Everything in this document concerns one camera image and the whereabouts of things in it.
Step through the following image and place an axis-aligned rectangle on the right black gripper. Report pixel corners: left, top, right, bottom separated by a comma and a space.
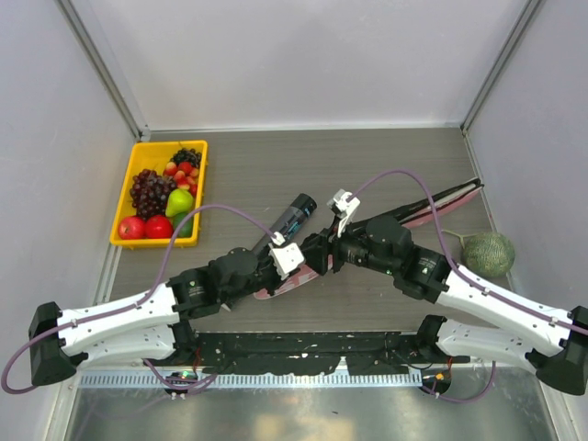
301, 214, 398, 276

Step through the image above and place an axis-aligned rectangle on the black shuttlecock tube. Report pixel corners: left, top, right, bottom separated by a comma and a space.
270, 193, 317, 242

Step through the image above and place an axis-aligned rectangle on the pink racket bag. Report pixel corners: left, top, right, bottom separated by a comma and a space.
254, 178, 483, 300

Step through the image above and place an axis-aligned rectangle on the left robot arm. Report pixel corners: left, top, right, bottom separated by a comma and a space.
28, 243, 304, 387

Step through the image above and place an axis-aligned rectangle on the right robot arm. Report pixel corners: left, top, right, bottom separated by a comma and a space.
301, 216, 587, 396

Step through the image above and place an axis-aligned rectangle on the green lime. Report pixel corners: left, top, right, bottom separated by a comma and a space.
172, 212, 193, 238

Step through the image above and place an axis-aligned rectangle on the green pear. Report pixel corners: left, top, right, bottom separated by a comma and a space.
164, 188, 194, 218

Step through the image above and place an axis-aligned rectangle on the right red apple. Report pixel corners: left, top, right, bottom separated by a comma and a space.
144, 215, 174, 240

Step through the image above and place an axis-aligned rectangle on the red apple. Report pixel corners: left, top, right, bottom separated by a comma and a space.
118, 216, 145, 241
144, 215, 174, 240

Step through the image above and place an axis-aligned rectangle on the yellow plastic bin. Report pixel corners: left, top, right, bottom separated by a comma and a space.
110, 141, 208, 249

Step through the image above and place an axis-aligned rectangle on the left red apple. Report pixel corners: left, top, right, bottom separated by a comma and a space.
118, 216, 145, 241

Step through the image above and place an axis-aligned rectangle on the purple grape bunch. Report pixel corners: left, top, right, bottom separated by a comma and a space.
130, 169, 177, 221

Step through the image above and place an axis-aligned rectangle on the black grape bunch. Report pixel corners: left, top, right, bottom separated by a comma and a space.
170, 148, 202, 168

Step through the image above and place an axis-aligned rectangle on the green netted melon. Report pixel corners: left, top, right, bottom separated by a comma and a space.
443, 230, 515, 278

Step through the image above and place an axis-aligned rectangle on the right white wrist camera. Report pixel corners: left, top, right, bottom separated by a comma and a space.
327, 189, 360, 238

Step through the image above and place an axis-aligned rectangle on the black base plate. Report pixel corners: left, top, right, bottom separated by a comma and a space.
153, 332, 448, 376

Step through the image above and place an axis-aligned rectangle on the white cable duct strip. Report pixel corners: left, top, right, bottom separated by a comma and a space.
79, 369, 423, 390

